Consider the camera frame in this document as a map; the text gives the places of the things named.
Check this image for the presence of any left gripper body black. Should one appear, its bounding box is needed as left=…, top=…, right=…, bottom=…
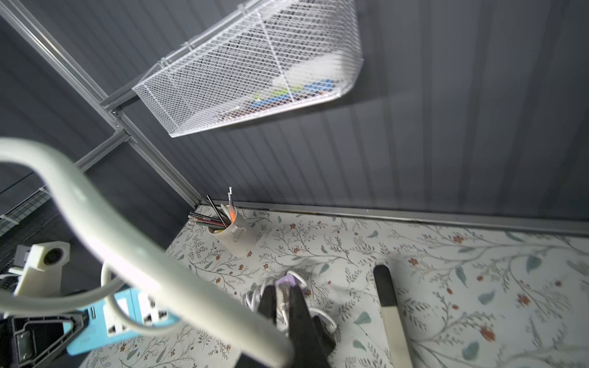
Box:
left=1, top=312, right=90, bottom=367

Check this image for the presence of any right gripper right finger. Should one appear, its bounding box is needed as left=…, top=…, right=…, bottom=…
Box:
left=288, top=286, right=336, bottom=367

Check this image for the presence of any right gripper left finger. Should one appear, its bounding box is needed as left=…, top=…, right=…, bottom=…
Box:
left=234, top=284, right=279, bottom=368

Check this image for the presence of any white cord of teal strip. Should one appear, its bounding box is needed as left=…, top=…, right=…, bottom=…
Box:
left=0, top=136, right=295, bottom=368

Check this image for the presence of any teal power strip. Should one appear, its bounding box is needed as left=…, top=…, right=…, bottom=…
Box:
left=66, top=288, right=179, bottom=356

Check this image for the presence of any purple power strip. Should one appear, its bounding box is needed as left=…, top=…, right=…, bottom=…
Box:
left=275, top=274, right=298, bottom=291

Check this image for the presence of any cream pen cup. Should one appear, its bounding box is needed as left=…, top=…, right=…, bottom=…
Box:
left=209, top=213, right=257, bottom=257

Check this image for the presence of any white cord of purple strip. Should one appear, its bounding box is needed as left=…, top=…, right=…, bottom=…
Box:
left=242, top=270, right=339, bottom=337

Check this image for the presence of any black wire wall basket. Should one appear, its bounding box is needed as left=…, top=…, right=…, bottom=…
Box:
left=1, top=187, right=52, bottom=236

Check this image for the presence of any white wire wall basket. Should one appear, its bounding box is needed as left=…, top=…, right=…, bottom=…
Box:
left=133, top=1, right=364, bottom=137

